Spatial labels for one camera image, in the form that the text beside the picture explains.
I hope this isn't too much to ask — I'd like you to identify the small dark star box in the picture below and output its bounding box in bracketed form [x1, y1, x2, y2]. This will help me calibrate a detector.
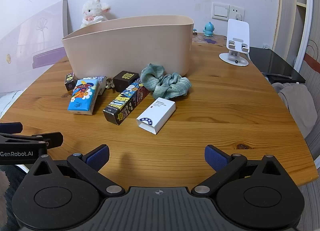
[64, 72, 77, 91]

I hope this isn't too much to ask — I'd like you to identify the white patterned packet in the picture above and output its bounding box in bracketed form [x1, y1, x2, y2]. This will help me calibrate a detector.
[96, 75, 108, 95]

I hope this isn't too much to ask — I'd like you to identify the cream wardrobe frame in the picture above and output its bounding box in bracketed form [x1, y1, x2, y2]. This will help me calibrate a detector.
[272, 0, 320, 71]

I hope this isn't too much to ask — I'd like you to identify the long cartoon printed box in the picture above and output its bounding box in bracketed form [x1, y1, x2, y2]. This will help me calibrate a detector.
[103, 78, 151, 126]

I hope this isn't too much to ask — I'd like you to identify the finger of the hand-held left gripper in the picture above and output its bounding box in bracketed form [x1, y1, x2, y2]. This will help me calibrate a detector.
[0, 122, 23, 134]
[0, 132, 64, 149]

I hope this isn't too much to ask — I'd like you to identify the pink and white headboard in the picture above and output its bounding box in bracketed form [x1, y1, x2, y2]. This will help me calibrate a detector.
[0, 0, 69, 94]

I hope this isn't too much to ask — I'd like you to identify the striped upholstered chair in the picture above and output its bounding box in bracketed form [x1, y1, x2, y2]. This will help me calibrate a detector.
[295, 51, 320, 231]

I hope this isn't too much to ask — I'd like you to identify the grey cloth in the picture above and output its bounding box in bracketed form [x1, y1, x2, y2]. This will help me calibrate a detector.
[271, 82, 317, 139]

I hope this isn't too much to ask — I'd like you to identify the floral table mat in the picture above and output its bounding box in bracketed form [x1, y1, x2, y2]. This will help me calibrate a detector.
[192, 33, 227, 45]

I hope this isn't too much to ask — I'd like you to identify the black tablet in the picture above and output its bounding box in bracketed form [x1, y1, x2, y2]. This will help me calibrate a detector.
[248, 46, 306, 85]

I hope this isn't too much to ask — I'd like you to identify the white wall switch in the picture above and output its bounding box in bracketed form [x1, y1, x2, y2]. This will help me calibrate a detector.
[212, 2, 229, 20]

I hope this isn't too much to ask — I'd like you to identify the dark brown square box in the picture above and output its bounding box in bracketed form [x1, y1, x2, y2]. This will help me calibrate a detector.
[113, 70, 140, 93]

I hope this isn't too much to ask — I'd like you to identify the white cardboard box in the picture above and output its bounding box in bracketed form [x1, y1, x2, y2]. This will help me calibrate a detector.
[136, 98, 176, 135]

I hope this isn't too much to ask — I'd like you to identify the white wall socket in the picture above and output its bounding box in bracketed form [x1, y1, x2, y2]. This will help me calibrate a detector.
[228, 4, 245, 21]

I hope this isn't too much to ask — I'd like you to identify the white plush sheep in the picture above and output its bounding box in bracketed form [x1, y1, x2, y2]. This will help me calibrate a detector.
[80, 0, 111, 29]

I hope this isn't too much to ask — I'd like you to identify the blue cartoon figurine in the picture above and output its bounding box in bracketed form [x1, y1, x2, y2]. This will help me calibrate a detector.
[203, 21, 215, 37]

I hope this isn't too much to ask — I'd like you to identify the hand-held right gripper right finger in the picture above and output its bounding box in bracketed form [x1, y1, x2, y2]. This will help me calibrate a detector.
[191, 144, 292, 198]

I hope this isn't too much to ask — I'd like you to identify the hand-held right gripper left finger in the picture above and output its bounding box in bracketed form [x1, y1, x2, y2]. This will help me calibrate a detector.
[28, 144, 126, 198]

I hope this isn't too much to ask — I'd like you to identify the green checked scrunchie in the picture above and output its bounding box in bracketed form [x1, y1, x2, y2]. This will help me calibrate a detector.
[140, 63, 193, 100]

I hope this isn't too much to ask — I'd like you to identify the beige plastic storage bin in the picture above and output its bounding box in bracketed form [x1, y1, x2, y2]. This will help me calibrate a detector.
[62, 15, 195, 78]

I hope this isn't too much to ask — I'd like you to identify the white phone stand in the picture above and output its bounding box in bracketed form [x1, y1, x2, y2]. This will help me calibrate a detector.
[219, 19, 250, 67]

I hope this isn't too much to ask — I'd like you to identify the blue cartoon tissue pack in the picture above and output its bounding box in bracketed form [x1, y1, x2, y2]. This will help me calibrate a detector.
[67, 78, 100, 116]

